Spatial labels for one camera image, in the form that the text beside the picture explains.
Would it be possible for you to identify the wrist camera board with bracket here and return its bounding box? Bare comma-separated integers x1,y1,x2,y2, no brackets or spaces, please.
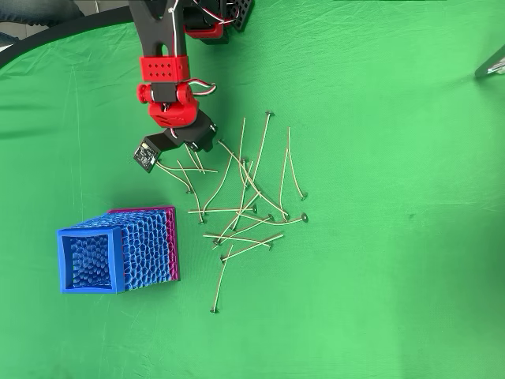
133,132,174,175

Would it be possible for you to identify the red white base servo cable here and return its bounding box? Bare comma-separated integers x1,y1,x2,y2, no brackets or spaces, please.
191,0,240,28

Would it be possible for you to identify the blue and pink lattice box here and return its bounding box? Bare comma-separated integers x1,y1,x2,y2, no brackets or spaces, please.
56,205,181,295

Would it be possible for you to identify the green fabric backdrop black rim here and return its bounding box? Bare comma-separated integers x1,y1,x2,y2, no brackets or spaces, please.
0,0,505,379

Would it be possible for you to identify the red white wrist servo cable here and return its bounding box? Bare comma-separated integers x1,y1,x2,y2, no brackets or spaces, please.
181,77,219,98

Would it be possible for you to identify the silver metal stand leg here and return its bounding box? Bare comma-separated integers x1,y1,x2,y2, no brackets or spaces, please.
474,44,505,80

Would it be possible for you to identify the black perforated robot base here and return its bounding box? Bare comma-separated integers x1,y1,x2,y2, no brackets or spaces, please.
225,0,256,33

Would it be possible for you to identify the white forearm servo cable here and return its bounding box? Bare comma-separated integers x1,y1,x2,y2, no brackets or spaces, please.
166,0,183,58

